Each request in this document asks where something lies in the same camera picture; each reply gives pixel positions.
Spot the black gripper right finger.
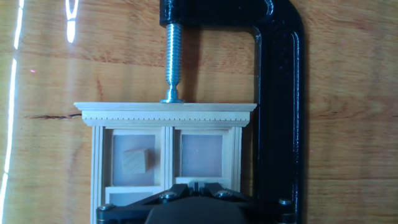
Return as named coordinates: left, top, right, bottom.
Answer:
left=197, top=182, right=252, bottom=205

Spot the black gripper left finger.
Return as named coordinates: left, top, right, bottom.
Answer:
left=133, top=182, right=197, bottom=206

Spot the miniature wooden sliding window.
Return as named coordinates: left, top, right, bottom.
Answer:
left=73, top=101, right=258, bottom=224

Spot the small wooden cube on pane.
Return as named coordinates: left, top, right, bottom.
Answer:
left=121, top=148, right=150, bottom=175

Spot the black C-clamp with steel screw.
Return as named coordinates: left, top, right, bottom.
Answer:
left=159, top=0, right=307, bottom=224

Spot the orange-brown wooden board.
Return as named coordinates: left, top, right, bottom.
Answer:
left=0, top=0, right=398, bottom=224

